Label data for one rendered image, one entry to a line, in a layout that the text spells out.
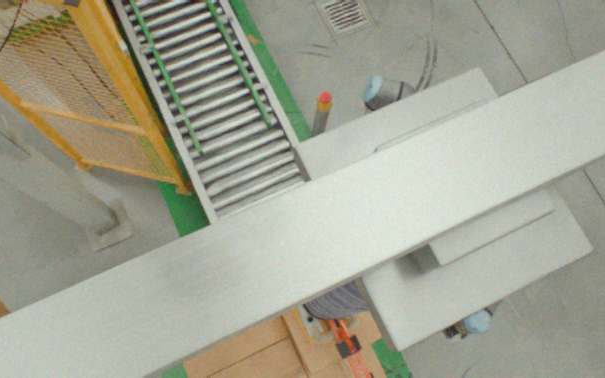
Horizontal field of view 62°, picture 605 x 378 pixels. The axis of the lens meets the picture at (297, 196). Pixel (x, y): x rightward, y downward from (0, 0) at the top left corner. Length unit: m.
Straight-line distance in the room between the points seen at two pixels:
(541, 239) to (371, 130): 0.27
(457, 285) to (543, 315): 3.31
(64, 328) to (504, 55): 4.25
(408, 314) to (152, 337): 0.33
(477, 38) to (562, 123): 3.95
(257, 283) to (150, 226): 3.25
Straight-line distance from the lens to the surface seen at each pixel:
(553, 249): 0.74
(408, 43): 4.31
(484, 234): 0.61
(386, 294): 0.65
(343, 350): 2.33
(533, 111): 0.57
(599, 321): 4.17
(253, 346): 2.97
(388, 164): 0.50
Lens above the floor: 3.51
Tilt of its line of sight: 74 degrees down
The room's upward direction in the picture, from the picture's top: 9 degrees clockwise
